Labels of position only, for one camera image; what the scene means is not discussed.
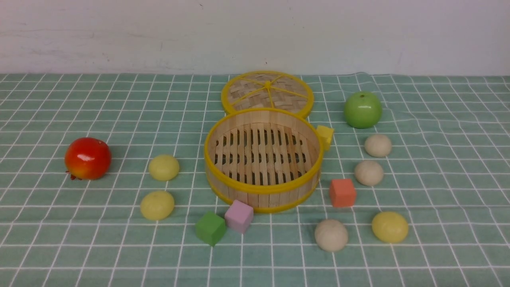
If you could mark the yellow bun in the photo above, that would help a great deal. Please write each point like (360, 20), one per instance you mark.
(390, 227)
(157, 205)
(164, 167)

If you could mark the white bun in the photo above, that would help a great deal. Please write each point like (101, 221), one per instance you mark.
(378, 145)
(331, 235)
(369, 173)

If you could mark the white bun bottom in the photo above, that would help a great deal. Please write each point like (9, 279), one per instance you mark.
(331, 235)

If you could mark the bamboo steamer tray yellow rim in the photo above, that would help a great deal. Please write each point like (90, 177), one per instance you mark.
(267, 158)

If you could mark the woven bamboo steamer lid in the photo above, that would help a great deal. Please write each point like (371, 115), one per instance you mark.
(267, 89)

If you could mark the yellow cube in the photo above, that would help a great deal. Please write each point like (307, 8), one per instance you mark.
(326, 135)

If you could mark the pink cube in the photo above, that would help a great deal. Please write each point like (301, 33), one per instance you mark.
(239, 216)

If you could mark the green cube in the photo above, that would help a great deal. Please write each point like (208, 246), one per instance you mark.
(210, 228)

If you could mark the orange cube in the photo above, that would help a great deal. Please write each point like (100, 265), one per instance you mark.
(342, 193)

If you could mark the green apple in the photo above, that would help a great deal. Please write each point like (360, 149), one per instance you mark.
(362, 110)

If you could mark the green checkered tablecloth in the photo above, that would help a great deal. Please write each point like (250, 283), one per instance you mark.
(447, 174)

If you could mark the red pomegranate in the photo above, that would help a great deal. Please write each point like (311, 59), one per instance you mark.
(87, 158)

